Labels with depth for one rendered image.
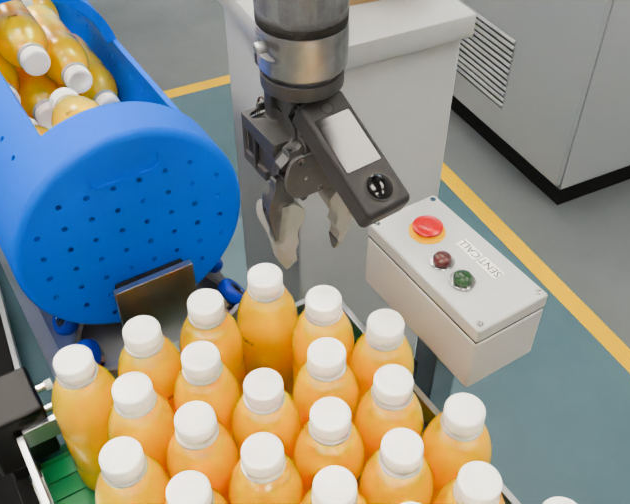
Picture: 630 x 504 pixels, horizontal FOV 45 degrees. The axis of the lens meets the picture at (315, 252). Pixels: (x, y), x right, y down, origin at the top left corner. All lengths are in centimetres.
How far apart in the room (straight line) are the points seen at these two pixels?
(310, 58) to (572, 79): 192
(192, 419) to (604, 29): 189
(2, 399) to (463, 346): 51
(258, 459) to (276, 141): 28
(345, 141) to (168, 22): 316
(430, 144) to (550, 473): 99
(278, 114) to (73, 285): 37
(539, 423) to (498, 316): 131
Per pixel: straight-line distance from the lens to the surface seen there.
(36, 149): 89
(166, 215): 93
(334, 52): 62
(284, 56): 61
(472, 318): 82
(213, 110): 311
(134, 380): 77
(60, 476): 98
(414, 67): 126
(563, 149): 259
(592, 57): 241
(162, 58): 349
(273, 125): 69
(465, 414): 74
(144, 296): 94
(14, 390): 93
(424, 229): 89
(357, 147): 64
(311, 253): 139
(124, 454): 72
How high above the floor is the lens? 171
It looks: 44 degrees down
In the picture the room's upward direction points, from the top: straight up
